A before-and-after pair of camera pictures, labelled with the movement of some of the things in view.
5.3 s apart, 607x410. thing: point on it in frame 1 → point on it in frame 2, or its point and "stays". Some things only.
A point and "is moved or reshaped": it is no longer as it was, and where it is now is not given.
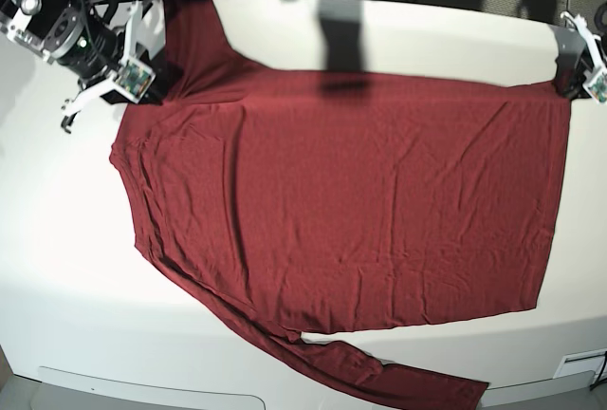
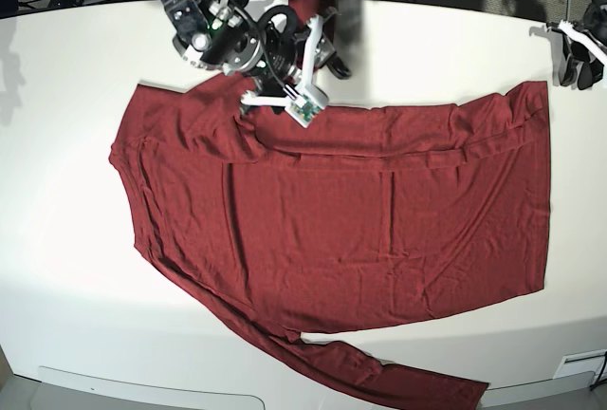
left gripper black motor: (94, 51) → (282, 50)
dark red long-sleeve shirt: (289, 204) is moved or reshaped
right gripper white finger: (589, 38) → (594, 46)
